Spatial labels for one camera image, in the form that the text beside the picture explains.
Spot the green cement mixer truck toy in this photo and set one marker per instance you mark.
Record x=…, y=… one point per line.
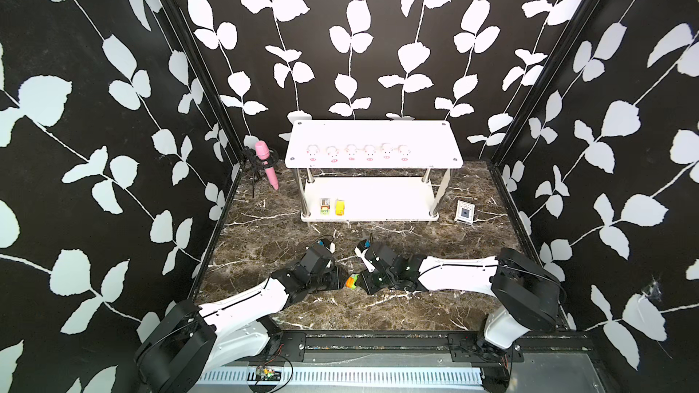
x=351, y=282

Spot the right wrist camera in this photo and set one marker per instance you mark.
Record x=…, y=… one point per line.
x=376, y=256

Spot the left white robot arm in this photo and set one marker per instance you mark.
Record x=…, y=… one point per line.
x=192, y=340

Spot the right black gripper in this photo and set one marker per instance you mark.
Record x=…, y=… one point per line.
x=365, y=277

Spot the white two-tier shelf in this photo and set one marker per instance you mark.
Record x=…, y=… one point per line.
x=372, y=170

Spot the white square tag card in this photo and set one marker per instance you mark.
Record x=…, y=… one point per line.
x=465, y=212

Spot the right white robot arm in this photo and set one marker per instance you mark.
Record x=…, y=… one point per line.
x=529, y=295

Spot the pink microphone on stand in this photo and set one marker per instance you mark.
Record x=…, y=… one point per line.
x=263, y=159

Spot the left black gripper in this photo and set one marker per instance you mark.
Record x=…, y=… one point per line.
x=337, y=281

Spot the white perforated vent strip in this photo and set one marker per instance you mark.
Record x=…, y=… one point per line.
x=427, y=378

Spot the yellow orange dump truck toy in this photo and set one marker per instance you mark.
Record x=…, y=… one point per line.
x=340, y=208

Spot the small green circuit board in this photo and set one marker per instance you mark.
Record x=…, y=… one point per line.
x=268, y=375

